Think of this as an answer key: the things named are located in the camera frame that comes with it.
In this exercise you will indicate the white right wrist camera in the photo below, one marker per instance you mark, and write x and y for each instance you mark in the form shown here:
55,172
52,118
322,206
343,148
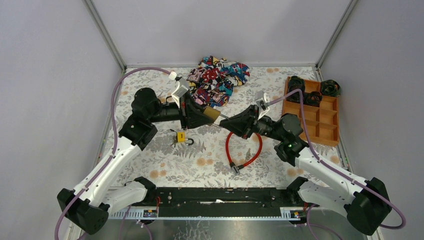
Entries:
261,100

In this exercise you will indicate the dark rolled fabric middle left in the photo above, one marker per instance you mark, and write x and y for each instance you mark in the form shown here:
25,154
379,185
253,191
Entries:
297,95

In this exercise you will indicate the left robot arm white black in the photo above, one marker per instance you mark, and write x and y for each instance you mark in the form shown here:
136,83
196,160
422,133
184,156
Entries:
90,203

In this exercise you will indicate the dark rolled fabric top left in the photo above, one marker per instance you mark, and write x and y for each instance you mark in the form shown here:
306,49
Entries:
296,82

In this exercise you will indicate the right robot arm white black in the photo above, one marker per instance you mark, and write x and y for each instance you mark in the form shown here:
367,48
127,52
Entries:
364,202

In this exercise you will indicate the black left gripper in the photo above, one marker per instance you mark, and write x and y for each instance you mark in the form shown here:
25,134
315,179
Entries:
185,114

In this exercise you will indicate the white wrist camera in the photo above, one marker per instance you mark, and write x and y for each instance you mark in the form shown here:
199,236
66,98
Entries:
181,89
261,100

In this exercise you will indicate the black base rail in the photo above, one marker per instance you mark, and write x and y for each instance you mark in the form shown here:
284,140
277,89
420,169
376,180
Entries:
193,202

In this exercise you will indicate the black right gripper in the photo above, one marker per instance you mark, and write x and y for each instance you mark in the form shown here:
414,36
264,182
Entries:
243,124

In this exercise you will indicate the yellow small padlock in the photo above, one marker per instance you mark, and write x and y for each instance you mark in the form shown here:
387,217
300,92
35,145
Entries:
180,138

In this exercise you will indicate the orange wooden compartment tray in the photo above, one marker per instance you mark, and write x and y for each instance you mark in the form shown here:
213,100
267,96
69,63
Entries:
322,122

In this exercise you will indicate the colourful comic print cloth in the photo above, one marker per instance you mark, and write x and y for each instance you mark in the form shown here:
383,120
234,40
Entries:
213,81

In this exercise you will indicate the dark rolled fabric small centre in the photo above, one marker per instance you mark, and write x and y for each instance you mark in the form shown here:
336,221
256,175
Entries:
313,99

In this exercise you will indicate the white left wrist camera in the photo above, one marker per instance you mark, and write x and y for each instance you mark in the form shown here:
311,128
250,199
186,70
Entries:
181,89

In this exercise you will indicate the red cable lock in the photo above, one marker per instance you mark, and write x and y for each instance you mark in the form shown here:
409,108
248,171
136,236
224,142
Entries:
236,156

